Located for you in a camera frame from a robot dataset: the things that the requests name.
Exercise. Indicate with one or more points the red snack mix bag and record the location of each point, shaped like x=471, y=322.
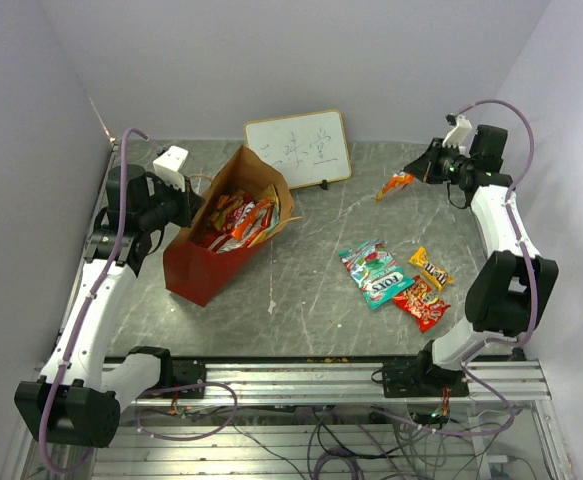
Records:
x=421, y=302

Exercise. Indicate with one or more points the small whiteboard yellow frame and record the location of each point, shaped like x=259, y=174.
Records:
x=307, y=149

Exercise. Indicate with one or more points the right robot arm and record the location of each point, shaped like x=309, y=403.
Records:
x=507, y=299

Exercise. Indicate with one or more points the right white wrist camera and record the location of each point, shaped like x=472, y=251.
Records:
x=460, y=127

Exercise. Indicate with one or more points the yellow M&M's bag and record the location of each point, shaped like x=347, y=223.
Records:
x=438, y=276

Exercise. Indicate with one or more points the red brown paper bag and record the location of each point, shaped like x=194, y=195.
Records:
x=197, y=274

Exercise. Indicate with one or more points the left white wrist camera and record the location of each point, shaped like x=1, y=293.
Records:
x=167, y=166

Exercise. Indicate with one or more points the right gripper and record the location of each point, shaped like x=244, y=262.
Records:
x=424, y=168

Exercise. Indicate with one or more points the aluminium rail frame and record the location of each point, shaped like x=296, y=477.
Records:
x=287, y=382

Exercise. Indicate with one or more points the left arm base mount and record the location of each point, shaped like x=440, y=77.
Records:
x=181, y=377

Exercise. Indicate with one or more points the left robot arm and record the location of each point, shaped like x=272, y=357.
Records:
x=75, y=401

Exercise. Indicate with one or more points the teal Fox's candy bag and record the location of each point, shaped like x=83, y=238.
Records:
x=375, y=272

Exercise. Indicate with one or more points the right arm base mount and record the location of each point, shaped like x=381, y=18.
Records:
x=411, y=377

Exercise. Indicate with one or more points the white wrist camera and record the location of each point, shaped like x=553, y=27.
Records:
x=167, y=166
x=460, y=127

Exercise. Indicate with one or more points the red Doritos bag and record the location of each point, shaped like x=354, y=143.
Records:
x=217, y=242

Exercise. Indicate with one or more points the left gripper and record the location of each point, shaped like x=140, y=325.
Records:
x=189, y=203

